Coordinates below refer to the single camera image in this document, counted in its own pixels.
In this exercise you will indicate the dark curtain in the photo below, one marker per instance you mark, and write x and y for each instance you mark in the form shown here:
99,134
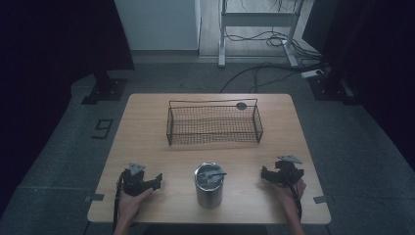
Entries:
49,65
375,65

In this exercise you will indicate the steel cup with lid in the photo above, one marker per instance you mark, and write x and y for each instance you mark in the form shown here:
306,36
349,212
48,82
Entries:
208,186

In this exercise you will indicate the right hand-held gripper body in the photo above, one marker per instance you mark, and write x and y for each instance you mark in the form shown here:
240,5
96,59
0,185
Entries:
288,173

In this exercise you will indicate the person's left hand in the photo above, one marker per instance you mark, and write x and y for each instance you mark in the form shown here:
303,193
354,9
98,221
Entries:
130,204

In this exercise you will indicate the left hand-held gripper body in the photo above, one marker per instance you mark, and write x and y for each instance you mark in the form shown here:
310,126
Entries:
133,182

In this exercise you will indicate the dark round table grommet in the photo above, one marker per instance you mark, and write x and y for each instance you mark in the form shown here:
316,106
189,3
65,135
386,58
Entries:
241,105

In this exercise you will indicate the white power strip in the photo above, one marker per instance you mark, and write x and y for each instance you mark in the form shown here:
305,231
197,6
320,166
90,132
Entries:
311,73

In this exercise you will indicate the person's right hand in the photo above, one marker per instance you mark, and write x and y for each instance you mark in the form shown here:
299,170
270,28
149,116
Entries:
288,197

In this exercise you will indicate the white cabinet panel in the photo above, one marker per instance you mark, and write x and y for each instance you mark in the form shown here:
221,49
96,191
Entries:
160,23

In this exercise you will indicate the white metal desk frame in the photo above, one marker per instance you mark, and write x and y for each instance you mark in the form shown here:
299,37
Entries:
257,19

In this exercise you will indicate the person's dark clothing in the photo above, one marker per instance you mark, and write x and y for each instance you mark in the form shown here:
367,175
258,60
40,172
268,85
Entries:
205,230

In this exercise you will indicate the black stand base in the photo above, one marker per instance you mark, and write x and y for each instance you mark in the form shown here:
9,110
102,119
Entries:
329,88
106,89

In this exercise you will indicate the grey tape piece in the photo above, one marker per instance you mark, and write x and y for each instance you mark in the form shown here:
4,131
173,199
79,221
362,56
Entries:
319,199
95,197

